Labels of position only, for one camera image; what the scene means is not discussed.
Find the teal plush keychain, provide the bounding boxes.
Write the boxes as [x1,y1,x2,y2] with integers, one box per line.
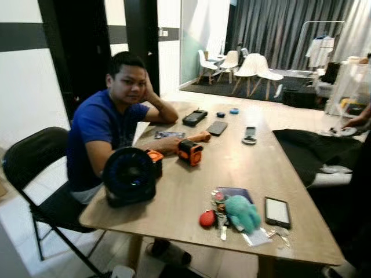
[224,195,261,233]

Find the silver keys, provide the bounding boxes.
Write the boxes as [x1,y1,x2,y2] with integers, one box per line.
[268,227,290,247]

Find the white plate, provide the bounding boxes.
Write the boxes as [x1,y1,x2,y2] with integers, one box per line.
[322,126,357,138]

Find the clear plastic storage rack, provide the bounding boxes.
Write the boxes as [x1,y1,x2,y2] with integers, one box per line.
[328,57,371,116]

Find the black cloth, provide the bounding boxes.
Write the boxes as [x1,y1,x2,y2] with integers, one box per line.
[272,129,363,186]

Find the white hanging shirt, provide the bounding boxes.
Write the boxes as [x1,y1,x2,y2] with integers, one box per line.
[307,36,336,69]

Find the smartphone with pale rim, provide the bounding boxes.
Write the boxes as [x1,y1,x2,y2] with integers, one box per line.
[264,197,292,229]

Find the metal clothes rack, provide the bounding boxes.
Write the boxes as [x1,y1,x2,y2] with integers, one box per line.
[301,20,345,70]

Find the white shell chair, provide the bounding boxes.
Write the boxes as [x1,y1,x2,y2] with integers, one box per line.
[197,49,220,85]
[219,50,239,82]
[234,53,285,100]

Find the purple wallet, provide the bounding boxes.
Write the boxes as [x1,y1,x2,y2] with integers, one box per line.
[216,186,254,204]

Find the grey curtain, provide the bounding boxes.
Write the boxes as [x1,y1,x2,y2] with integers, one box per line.
[229,0,371,71]

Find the white card tag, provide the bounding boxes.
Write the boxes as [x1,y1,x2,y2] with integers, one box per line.
[241,229,273,247]

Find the black smartphone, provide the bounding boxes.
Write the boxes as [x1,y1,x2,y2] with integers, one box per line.
[207,120,228,137]

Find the dark rug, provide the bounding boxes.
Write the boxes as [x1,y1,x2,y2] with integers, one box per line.
[183,72,325,108]

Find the key bunch with charm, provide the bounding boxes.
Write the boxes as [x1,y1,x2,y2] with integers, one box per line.
[212,191,230,241]

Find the black rectangular case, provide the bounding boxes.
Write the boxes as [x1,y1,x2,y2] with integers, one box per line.
[182,109,208,127]

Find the orange black tape measure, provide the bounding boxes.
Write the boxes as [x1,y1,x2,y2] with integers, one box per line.
[177,140,203,167]

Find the red key pouch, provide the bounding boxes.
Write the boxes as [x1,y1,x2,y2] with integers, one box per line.
[199,210,216,228]

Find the flat printed card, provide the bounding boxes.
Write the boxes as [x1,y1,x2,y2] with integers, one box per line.
[155,131,186,140]

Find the orange black boxy device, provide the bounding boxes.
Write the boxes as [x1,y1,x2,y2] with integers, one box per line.
[145,149,164,177]

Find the narrow black door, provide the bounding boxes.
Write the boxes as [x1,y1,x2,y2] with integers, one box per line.
[123,0,161,96]

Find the man in blue shirt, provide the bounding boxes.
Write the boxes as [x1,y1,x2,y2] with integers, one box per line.
[66,51,212,203]

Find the wide black door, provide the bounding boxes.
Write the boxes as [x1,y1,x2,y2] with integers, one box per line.
[38,0,112,119]

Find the black folding chair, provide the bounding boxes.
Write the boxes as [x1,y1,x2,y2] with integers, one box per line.
[2,126,108,276]

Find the orange tool handle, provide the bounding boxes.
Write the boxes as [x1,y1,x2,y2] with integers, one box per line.
[187,132,212,143]

